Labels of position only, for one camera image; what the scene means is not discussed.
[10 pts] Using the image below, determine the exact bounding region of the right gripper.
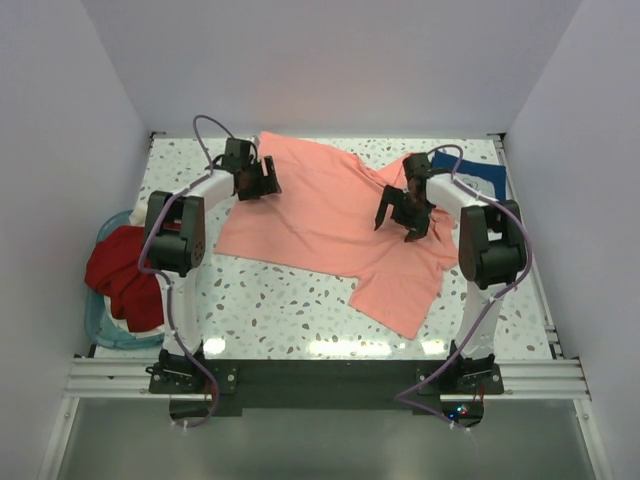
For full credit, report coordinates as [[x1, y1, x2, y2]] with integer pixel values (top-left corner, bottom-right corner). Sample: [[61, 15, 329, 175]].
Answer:
[[376, 185, 433, 243]]

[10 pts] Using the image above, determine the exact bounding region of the salmon pink t-shirt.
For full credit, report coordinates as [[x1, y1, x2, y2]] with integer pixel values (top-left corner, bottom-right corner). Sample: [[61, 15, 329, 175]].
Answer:
[[215, 132, 458, 339]]

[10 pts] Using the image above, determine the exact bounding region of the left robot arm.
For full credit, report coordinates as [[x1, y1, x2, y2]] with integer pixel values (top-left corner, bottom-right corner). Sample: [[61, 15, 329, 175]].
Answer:
[[138, 138, 281, 392]]

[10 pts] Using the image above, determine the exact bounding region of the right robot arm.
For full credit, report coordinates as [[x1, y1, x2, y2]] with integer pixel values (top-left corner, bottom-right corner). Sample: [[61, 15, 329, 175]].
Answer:
[[375, 150, 532, 393]]

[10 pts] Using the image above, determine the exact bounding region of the folded blue printed t-shirt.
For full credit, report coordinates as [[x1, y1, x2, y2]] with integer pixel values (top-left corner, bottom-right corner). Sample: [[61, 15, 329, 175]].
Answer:
[[456, 160, 507, 201]]

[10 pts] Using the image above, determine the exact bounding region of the red t-shirt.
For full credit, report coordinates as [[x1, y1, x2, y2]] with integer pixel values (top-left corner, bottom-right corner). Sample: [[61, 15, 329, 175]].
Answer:
[[85, 225, 164, 334]]

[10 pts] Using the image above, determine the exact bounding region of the clear teal plastic bin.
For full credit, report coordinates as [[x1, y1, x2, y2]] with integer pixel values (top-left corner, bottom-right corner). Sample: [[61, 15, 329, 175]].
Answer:
[[85, 209, 197, 350]]

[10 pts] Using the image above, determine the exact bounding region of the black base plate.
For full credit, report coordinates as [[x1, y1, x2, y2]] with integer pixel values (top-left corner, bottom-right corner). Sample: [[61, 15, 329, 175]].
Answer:
[[145, 352, 505, 426]]

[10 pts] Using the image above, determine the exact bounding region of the aluminium frame rail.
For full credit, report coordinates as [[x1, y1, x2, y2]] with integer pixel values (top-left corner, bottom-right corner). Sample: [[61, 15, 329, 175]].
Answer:
[[63, 358, 591, 400]]

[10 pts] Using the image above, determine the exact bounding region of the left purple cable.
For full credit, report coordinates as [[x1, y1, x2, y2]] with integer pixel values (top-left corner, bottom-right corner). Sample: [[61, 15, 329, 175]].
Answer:
[[137, 114, 221, 429]]

